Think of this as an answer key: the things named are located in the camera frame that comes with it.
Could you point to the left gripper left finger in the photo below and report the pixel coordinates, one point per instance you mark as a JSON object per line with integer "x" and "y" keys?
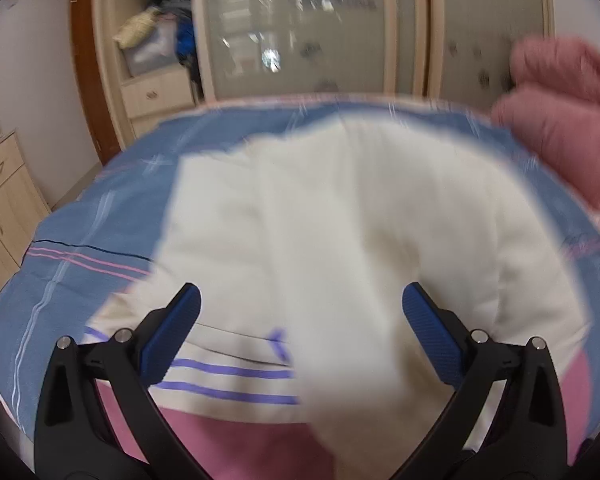
{"x": 73, "y": 436}

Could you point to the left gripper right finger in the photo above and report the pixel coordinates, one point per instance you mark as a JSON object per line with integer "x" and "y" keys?
{"x": 505, "y": 418}

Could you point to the cream and pink hooded jacket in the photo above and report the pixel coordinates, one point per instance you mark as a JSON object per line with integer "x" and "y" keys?
{"x": 302, "y": 365}

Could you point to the blue plaid bed sheet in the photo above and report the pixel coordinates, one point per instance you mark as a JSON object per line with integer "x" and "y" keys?
{"x": 86, "y": 251}

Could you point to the wooden side cabinet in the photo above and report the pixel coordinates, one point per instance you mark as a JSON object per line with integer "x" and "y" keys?
{"x": 22, "y": 207}

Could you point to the rolled pink quilt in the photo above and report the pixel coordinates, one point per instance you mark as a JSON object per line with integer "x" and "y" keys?
{"x": 554, "y": 108}

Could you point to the clear plastic storage box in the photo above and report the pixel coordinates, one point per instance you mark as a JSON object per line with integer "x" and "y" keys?
{"x": 155, "y": 52}

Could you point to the sliding door wardrobe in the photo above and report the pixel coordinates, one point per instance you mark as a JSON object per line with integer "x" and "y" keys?
{"x": 228, "y": 50}

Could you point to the yellow cloth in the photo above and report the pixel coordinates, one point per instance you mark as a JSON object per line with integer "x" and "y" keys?
{"x": 136, "y": 29}

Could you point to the brown wooden door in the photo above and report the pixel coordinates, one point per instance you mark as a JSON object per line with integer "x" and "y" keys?
{"x": 92, "y": 95}

